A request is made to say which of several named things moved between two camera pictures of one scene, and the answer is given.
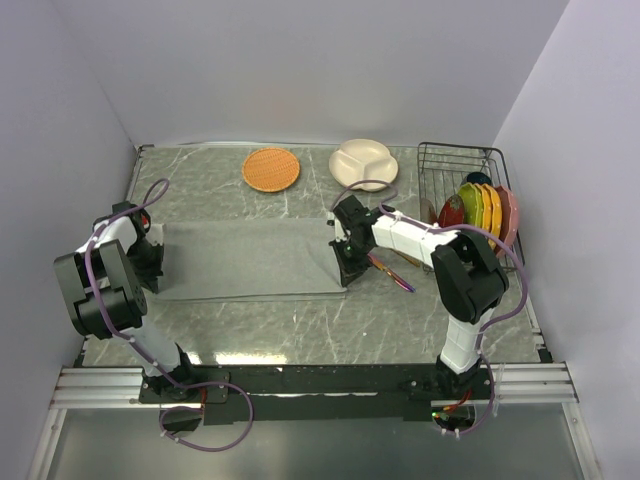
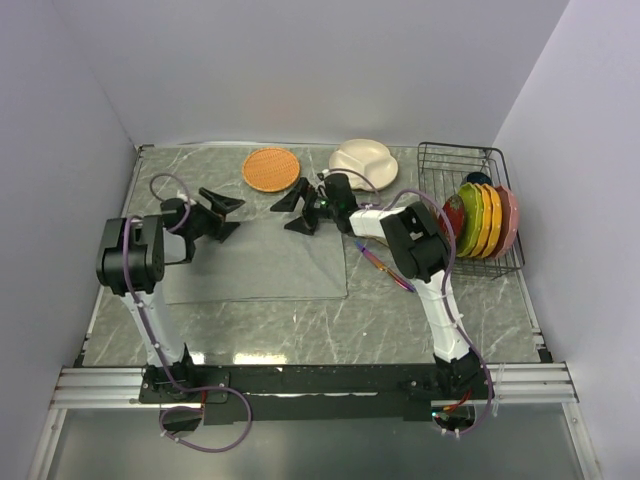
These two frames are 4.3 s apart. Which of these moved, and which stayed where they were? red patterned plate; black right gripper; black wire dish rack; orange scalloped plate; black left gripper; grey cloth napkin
Moved: black left gripper; black right gripper
Stayed: grey cloth napkin; black wire dish rack; red patterned plate; orange scalloped plate
